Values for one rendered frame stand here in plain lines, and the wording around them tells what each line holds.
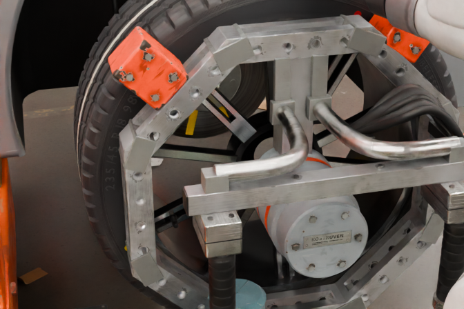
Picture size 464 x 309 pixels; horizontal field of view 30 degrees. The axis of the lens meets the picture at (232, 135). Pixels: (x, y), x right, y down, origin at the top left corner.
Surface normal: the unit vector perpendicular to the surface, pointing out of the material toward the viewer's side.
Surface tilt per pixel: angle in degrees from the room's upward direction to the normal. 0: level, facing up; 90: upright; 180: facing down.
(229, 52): 90
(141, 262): 90
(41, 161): 0
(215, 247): 90
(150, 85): 90
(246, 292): 0
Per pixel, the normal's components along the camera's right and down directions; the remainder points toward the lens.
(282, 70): 0.24, 0.42
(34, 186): -0.01, -0.90
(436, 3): -0.86, 0.18
